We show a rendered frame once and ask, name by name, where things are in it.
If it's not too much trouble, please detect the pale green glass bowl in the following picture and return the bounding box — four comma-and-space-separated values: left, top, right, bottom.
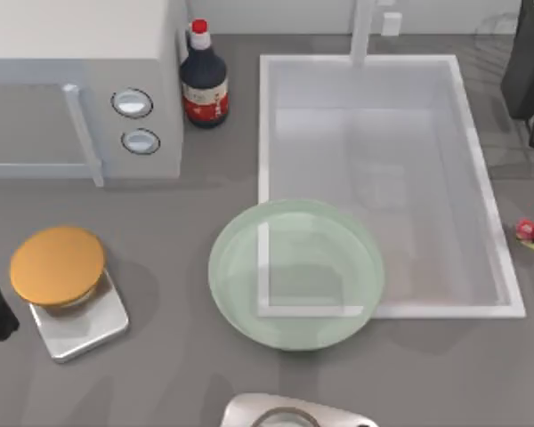
207, 198, 386, 352

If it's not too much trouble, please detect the dark bottle with red cap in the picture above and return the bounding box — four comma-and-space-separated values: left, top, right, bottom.
179, 18, 231, 130

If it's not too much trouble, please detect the small microwave knob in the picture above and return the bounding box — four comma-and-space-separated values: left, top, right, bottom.
120, 127, 162, 157

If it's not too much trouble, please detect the large microwave knob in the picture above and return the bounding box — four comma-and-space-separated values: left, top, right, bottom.
109, 87, 155, 120

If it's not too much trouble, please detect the white sink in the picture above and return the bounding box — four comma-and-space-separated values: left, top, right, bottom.
257, 53, 527, 319

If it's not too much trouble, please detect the silver rounded appliance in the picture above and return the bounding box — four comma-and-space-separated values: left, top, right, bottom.
216, 392, 379, 427

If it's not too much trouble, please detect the tall white tap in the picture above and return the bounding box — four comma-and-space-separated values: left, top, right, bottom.
350, 0, 375, 68

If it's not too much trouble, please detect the silver kitchen scale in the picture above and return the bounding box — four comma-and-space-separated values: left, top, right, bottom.
28, 269, 130, 364

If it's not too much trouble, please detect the orange round lid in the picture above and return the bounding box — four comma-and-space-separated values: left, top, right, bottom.
9, 226, 106, 308

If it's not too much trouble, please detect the pale microwave oven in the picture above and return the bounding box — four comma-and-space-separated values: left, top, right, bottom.
0, 0, 189, 191

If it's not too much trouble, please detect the red and white small toy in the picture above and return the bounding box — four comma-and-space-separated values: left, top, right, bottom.
514, 217, 534, 259

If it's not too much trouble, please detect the microwave door handle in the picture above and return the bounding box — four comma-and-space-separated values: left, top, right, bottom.
61, 83, 105, 188

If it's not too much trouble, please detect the white wall socket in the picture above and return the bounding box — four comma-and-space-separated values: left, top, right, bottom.
381, 12, 402, 37

